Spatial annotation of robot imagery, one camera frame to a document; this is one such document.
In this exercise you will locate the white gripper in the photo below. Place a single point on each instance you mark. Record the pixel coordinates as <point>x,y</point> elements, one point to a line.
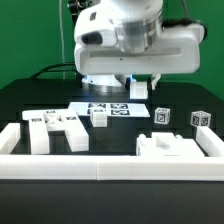
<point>135,40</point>

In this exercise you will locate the white chair seat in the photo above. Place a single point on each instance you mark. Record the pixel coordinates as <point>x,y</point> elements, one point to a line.
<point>166,144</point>

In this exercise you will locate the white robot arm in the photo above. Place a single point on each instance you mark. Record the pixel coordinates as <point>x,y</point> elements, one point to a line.
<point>112,82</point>

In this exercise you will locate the white tagged cube near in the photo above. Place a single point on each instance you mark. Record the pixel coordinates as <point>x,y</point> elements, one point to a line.
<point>162,116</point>

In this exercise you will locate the white tagged cube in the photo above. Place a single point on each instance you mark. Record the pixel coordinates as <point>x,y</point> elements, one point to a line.
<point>162,116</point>
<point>200,118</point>

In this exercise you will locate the white marker sheet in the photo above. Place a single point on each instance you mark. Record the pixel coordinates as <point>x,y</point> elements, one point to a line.
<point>112,109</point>

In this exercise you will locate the white tagged cube far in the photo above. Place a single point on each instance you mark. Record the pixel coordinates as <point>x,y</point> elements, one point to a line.
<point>200,118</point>

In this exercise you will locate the white U-shaped fence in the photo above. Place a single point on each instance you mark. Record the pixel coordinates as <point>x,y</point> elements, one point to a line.
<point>55,167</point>

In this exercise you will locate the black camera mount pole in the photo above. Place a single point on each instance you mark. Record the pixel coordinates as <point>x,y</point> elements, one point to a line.
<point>76,6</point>

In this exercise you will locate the white chair back frame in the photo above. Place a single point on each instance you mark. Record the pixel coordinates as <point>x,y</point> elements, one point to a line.
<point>42,122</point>

